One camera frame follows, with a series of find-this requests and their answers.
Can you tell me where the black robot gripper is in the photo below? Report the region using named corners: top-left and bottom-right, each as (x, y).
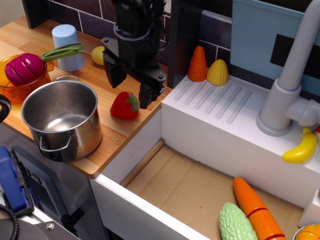
top-left (101, 22), bottom-right (167, 109)

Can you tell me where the red toy strawberry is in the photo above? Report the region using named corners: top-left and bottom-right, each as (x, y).
top-left (110, 91), bottom-right (140, 120)

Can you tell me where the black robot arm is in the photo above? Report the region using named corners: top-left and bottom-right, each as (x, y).
top-left (101, 0), bottom-right (168, 109)

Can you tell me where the stainless steel pot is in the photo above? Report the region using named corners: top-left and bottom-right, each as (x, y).
top-left (20, 75), bottom-right (103, 162)

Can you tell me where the yellow toy potato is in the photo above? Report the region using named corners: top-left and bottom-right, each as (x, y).
top-left (91, 46), bottom-right (105, 66)

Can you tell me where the orange toy carrot tip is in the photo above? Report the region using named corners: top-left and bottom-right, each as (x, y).
top-left (187, 45), bottom-right (207, 82)

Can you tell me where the light blue plastic cup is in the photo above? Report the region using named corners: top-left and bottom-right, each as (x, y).
top-left (51, 24), bottom-right (86, 72)

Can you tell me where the yellow toy corn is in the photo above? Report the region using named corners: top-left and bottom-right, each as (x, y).
top-left (207, 59), bottom-right (229, 86)

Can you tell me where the white toy sink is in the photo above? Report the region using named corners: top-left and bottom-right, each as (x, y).
top-left (90, 76), bottom-right (320, 240)

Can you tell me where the purple toy radish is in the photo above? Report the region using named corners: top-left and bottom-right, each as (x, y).
top-left (4, 42), bottom-right (85, 87)

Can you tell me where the orange transparent bowl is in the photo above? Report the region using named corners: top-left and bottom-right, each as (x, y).
top-left (0, 55), bottom-right (55, 105)

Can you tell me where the grey toy faucet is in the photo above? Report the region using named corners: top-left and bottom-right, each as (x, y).
top-left (256, 0), bottom-right (320, 136)

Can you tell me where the blue clamp tool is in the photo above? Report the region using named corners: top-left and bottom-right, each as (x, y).
top-left (0, 146), bottom-right (34, 218)

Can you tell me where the green toy bitter gourd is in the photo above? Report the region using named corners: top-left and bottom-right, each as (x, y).
top-left (219, 202), bottom-right (258, 240)

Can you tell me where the yellow toy banana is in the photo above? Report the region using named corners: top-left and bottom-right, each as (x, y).
top-left (282, 128), bottom-right (318, 164)

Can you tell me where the large orange toy carrot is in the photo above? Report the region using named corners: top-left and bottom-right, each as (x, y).
top-left (233, 177), bottom-right (286, 240)

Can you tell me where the orange toy fruit in bowl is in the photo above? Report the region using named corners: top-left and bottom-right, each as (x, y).
top-left (295, 224), bottom-right (320, 240)

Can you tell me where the light blue wall panel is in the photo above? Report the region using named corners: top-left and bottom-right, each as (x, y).
top-left (230, 0), bottom-right (304, 89)

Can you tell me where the black coiled cable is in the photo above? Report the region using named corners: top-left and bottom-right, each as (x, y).
top-left (0, 203), bottom-right (20, 240)

